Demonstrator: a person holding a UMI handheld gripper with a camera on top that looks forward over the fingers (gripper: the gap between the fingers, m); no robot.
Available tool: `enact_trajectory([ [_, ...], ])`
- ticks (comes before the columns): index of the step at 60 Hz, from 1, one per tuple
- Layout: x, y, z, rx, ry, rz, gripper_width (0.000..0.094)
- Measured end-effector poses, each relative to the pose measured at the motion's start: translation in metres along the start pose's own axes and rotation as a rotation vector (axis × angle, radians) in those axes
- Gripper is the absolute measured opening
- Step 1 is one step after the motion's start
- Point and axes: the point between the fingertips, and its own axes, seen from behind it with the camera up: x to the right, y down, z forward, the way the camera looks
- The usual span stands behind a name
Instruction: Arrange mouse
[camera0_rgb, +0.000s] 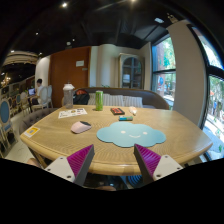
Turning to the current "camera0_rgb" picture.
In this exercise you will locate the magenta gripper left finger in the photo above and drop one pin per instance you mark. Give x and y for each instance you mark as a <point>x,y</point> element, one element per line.
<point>73,168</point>

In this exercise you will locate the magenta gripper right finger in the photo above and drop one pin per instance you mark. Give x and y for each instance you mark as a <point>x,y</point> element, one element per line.
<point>153,166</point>

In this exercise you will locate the pink computer mouse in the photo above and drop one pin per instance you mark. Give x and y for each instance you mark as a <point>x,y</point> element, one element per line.
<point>80,126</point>

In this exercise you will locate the blue cloud mouse pad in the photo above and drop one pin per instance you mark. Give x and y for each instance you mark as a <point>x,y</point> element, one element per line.
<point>126,134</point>

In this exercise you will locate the white paper menu sheet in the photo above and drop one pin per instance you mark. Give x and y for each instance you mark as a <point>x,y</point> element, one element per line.
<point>72,113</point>

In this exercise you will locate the small teal case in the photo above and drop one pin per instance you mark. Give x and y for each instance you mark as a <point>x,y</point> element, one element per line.
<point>125,118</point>

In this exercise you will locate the wrapped white packet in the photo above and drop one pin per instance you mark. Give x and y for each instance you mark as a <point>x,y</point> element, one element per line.
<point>133,110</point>

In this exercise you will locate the yellow sticker card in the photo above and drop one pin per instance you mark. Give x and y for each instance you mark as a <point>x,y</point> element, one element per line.
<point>31,131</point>

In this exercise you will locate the black red small box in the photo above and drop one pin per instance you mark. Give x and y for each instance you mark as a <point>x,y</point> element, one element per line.
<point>117,111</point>

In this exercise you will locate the brown curved sofa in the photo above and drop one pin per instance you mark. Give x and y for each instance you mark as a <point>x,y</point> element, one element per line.
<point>149,98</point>

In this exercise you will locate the black backpack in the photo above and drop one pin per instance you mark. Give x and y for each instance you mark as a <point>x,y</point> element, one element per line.
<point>81,97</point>

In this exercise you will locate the grey tufted bench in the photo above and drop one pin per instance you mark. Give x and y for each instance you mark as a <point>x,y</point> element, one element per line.
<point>34,117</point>

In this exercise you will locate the striped cushion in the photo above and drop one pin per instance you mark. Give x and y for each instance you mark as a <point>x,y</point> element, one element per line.
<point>120,100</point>

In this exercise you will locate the green can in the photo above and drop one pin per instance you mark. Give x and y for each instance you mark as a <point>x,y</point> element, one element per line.
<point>99,100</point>

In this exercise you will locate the white dining chair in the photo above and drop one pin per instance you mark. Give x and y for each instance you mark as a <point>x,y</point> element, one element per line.
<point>45,99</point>

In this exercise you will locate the clear shaker bottle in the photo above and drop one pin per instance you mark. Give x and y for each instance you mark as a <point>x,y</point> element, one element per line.
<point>68,95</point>

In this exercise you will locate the blue round-back chair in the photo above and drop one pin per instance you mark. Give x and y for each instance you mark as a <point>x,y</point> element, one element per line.
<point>6,124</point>

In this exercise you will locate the person in white shirt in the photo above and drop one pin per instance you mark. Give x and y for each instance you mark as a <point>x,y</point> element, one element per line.
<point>36,98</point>

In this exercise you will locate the white arched cabinet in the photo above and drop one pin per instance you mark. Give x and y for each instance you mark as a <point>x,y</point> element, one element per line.
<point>131,71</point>

